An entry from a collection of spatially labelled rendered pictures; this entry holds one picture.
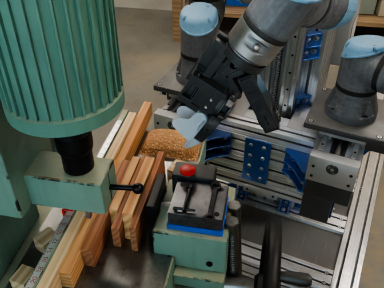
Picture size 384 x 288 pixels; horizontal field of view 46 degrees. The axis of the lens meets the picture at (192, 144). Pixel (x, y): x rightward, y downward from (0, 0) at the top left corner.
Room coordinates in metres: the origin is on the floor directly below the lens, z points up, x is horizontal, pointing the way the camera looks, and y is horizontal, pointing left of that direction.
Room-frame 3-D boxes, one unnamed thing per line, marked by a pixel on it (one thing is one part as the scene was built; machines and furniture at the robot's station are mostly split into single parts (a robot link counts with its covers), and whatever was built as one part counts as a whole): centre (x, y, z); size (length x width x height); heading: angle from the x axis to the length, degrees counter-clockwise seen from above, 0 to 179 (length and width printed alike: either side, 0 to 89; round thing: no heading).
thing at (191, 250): (0.59, -0.01, 0.91); 0.15 x 0.14 x 0.09; 169
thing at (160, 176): (0.60, 0.04, 0.95); 0.09 x 0.07 x 0.09; 169
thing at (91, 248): (0.63, 0.16, 0.92); 0.25 x 0.02 x 0.05; 169
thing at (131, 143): (0.72, 0.16, 0.92); 0.54 x 0.02 x 0.04; 169
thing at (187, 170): (0.63, 0.01, 1.02); 0.03 x 0.03 x 0.01
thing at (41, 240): (0.63, 0.31, 0.82); 0.04 x 0.03 x 0.03; 143
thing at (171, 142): (0.85, 0.05, 0.92); 0.14 x 0.09 x 0.04; 79
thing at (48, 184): (0.58, 0.21, 1.03); 0.14 x 0.07 x 0.09; 79
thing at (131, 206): (0.65, 0.10, 0.94); 0.16 x 0.02 x 0.07; 169
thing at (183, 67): (1.33, -0.02, 0.87); 0.15 x 0.15 x 0.10
